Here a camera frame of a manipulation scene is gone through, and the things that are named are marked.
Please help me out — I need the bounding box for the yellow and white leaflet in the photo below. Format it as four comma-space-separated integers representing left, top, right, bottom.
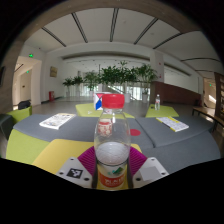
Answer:
155, 116, 190, 133

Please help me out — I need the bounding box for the white printed booklet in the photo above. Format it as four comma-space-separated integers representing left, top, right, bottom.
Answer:
38, 112, 77, 131

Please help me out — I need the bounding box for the dark grey chair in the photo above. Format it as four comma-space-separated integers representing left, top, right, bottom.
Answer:
0, 113, 15, 141

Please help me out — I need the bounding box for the group of green potted plants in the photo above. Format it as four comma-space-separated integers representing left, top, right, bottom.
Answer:
62, 61, 160, 103

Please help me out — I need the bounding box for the small clear water bottle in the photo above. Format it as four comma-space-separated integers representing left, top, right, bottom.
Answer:
154, 93, 162, 112

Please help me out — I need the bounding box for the framed wall plaque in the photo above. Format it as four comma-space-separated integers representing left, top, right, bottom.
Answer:
49, 65, 59, 79

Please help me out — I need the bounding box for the wooden bench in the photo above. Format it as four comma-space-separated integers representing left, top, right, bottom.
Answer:
191, 105, 224, 135

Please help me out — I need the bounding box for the clear red-capped water bottle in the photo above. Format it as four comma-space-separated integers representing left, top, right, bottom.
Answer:
93, 93, 132, 191

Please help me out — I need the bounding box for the black bag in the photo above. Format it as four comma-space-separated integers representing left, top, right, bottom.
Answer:
17, 99, 32, 111

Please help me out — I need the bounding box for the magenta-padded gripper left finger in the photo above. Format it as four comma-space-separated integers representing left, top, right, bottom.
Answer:
55, 146, 98, 190

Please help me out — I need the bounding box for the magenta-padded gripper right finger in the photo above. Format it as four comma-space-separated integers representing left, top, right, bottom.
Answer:
128, 146, 170, 190

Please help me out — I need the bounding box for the white cube with coloured triangles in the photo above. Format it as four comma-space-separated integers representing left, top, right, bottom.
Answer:
92, 91, 113, 112

